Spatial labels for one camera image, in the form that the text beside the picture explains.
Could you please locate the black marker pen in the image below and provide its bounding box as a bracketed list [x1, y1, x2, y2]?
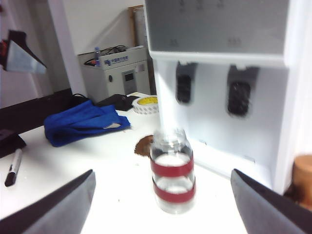
[4, 148, 23, 188]

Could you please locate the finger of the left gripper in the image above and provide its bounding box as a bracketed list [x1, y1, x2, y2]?
[4, 29, 47, 75]

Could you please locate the gold cylindrical can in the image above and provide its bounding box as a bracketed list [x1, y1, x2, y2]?
[291, 154, 312, 205]

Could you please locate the white AUX water dispenser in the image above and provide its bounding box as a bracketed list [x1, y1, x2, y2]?
[143, 0, 312, 195]

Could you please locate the white tape roll yellow core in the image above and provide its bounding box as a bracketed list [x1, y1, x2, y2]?
[131, 96, 159, 115]

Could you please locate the grey cabinet with blue logo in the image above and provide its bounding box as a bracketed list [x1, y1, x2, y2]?
[77, 45, 156, 103]

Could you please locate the blue cloth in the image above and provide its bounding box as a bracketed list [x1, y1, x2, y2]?
[43, 99, 131, 148]

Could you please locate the black soft pouch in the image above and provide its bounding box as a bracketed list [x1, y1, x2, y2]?
[96, 94, 135, 112]

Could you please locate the clear bottle with red bands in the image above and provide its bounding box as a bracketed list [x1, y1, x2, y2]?
[149, 128, 196, 215]

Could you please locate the plastic bottle with blue cap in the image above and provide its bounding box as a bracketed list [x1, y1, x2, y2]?
[94, 46, 101, 67]

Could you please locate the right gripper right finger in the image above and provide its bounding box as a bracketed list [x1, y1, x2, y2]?
[230, 168, 312, 234]

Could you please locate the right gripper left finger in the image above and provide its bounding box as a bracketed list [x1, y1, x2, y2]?
[0, 168, 96, 234]

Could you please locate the grey dispenser tap paddle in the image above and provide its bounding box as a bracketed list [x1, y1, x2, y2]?
[226, 64, 259, 119]
[175, 60, 197, 105]

